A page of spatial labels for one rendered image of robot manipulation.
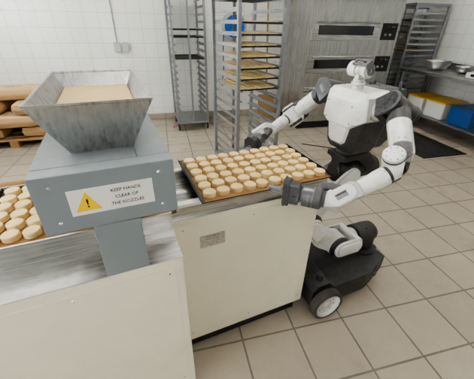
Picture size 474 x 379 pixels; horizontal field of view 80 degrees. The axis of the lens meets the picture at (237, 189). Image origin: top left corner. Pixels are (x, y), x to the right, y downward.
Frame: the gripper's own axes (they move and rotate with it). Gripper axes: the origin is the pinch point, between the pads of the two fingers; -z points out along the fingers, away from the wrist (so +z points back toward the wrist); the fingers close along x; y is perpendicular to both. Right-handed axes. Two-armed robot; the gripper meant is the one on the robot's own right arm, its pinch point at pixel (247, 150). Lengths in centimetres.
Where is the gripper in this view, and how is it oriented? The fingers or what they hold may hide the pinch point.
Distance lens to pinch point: 151.0
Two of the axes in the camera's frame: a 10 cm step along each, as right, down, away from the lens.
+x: 0.2, -8.6, -5.0
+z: 3.8, -4.6, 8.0
